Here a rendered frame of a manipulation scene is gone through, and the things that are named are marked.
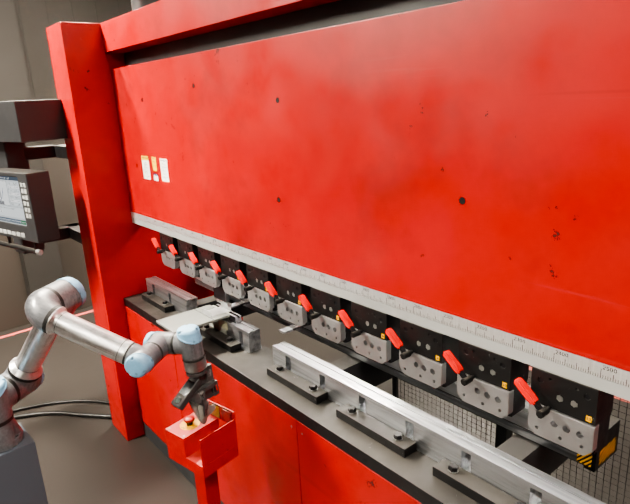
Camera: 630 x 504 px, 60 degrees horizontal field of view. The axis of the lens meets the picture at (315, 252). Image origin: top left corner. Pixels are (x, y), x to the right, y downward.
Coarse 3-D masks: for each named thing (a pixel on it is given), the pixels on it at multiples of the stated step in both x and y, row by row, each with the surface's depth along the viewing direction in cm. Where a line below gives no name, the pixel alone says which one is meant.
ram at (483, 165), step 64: (512, 0) 111; (576, 0) 102; (192, 64) 215; (256, 64) 182; (320, 64) 159; (384, 64) 140; (448, 64) 126; (512, 64) 114; (576, 64) 104; (128, 128) 278; (192, 128) 226; (256, 128) 190; (320, 128) 164; (384, 128) 145; (448, 128) 129; (512, 128) 117; (576, 128) 106; (128, 192) 296; (192, 192) 238; (256, 192) 199; (320, 192) 171; (384, 192) 150; (448, 192) 133; (512, 192) 120; (576, 192) 109; (320, 256) 178; (384, 256) 155; (448, 256) 137; (512, 256) 123; (576, 256) 112; (512, 320) 127; (576, 320) 115
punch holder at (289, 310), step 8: (280, 280) 198; (288, 280) 194; (280, 288) 200; (288, 288) 195; (296, 288) 192; (304, 288) 190; (280, 296) 201; (288, 296) 197; (296, 296) 193; (280, 304) 201; (288, 304) 197; (296, 304) 194; (280, 312) 202; (288, 312) 198; (296, 312) 195; (304, 312) 192; (288, 320) 199; (296, 320) 195; (304, 320) 193
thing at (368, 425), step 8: (344, 408) 181; (336, 416) 182; (344, 416) 178; (352, 416) 176; (360, 416) 176; (368, 416) 176; (352, 424) 176; (360, 424) 172; (368, 424) 172; (376, 424) 171; (384, 424) 171; (368, 432) 170; (376, 432) 167; (384, 432) 167; (392, 432) 167; (376, 440) 168; (384, 440) 165; (392, 440) 163; (408, 440) 163; (392, 448) 163; (400, 448) 160; (408, 448) 160; (416, 448) 162
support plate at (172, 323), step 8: (184, 312) 245; (192, 312) 245; (160, 320) 238; (168, 320) 237; (176, 320) 237; (184, 320) 236; (192, 320) 236; (200, 320) 235; (208, 320) 235; (216, 320) 236; (168, 328) 229; (176, 328) 228
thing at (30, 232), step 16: (16, 176) 279; (32, 176) 276; (48, 176) 282; (32, 192) 277; (48, 192) 283; (32, 208) 278; (48, 208) 284; (0, 224) 303; (16, 224) 293; (32, 224) 281; (48, 224) 285; (32, 240) 286; (48, 240) 286
